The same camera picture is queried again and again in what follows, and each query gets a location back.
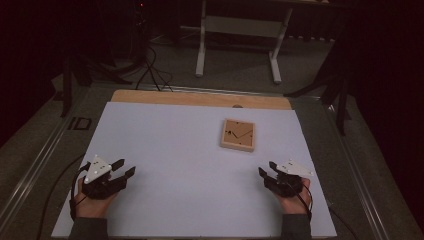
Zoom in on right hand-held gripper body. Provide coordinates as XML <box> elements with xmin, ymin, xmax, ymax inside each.
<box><xmin>263</xmin><ymin>158</ymin><xmax>315</xmax><ymax>198</ymax></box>

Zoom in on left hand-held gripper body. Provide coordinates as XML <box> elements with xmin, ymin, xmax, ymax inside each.
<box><xmin>81</xmin><ymin>154</ymin><xmax>129</xmax><ymax>201</ymax></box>

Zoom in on wooden picture frame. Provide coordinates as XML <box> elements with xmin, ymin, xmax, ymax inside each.
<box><xmin>219</xmin><ymin>118</ymin><xmax>257</xmax><ymax>153</ymax></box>

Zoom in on person's right hand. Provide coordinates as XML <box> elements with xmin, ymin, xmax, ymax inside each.
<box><xmin>274</xmin><ymin>178</ymin><xmax>313</xmax><ymax>215</ymax></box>

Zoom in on person's left hand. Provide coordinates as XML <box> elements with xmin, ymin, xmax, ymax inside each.
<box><xmin>73</xmin><ymin>178</ymin><xmax>118</xmax><ymax>219</ymax></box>

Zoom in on black tripod stand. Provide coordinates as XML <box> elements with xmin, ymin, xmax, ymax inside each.
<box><xmin>284</xmin><ymin>71</ymin><xmax>353</xmax><ymax>136</ymax></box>

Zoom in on black equipment rack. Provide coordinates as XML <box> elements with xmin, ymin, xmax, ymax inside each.
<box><xmin>130</xmin><ymin>0</ymin><xmax>150</xmax><ymax>66</ymax></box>

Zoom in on right hand-held gripper cable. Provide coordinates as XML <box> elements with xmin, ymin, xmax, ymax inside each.
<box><xmin>289</xmin><ymin>181</ymin><xmax>314</xmax><ymax>221</ymax></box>

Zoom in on hand-held gripper cable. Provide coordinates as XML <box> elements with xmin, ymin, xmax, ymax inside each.
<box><xmin>289</xmin><ymin>181</ymin><xmax>314</xmax><ymax>221</ymax></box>
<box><xmin>69</xmin><ymin>162</ymin><xmax>92</xmax><ymax>222</ymax></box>

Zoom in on left hand-held gripper cable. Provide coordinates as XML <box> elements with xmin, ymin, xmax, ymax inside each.
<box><xmin>69</xmin><ymin>162</ymin><xmax>92</xmax><ymax>222</ymax></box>

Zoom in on black floor cable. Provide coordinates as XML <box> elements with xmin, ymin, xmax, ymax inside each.
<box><xmin>35</xmin><ymin>152</ymin><xmax>86</xmax><ymax>240</ymax></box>
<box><xmin>328</xmin><ymin>205</ymin><xmax>360</xmax><ymax>240</ymax></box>

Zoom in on black rectangular floor bracket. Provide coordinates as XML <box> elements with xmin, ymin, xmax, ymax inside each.
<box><xmin>68</xmin><ymin>116</ymin><xmax>93</xmax><ymax>132</ymax></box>

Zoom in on metal floor rail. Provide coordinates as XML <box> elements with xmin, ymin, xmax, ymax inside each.
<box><xmin>143</xmin><ymin>83</ymin><xmax>323</xmax><ymax>100</ymax></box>
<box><xmin>324</xmin><ymin>103</ymin><xmax>391</xmax><ymax>240</ymax></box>
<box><xmin>0</xmin><ymin>111</ymin><xmax>79</xmax><ymax>223</ymax></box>

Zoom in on black floor cables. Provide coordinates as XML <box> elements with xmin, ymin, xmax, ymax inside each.
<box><xmin>134</xmin><ymin>44</ymin><xmax>175</xmax><ymax>93</ymax></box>

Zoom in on white metal desk frame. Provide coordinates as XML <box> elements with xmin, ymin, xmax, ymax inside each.
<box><xmin>194</xmin><ymin>0</ymin><xmax>294</xmax><ymax>85</ymax></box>

